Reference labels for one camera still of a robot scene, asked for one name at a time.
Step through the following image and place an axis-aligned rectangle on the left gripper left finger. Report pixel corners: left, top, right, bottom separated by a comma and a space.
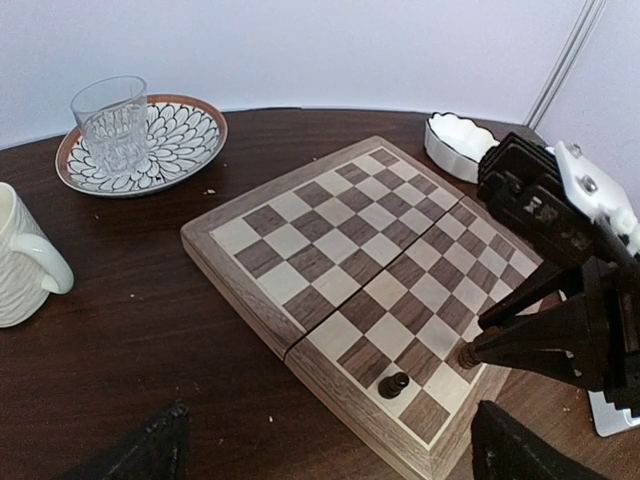
56, 399, 191, 479

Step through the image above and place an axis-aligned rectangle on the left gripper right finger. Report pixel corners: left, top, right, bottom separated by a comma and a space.
471, 400, 603, 480

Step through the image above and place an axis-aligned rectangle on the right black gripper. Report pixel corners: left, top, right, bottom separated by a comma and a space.
476, 260, 639, 418

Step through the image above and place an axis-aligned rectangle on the dark chess piece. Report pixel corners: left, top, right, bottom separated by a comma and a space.
457, 326, 500, 370

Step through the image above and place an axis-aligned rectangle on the dark chess pawn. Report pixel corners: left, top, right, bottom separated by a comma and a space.
377, 371, 410, 400

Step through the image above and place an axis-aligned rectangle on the wooden chess board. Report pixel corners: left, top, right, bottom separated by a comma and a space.
181, 136, 541, 479

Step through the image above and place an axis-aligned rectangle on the white foam tray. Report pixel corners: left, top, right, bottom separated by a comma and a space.
588, 391, 640, 438

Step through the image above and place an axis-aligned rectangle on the white fluted bowl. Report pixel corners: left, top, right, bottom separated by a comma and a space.
424, 112, 499, 184

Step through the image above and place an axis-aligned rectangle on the cream ribbed mug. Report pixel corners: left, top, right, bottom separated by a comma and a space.
1, 183, 74, 328

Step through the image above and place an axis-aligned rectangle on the patterned ceramic plate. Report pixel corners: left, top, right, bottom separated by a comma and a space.
55, 94, 228, 199

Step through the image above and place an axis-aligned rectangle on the clear drinking glass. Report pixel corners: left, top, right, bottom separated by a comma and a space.
70, 75, 148, 175

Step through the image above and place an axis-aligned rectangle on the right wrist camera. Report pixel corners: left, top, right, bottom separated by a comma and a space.
477, 132, 630, 269

